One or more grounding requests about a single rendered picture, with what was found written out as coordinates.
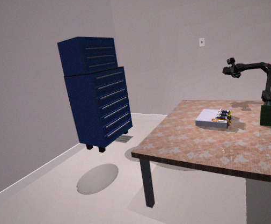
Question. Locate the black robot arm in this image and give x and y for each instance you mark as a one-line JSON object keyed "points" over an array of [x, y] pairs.
{"points": [[266, 95]]}

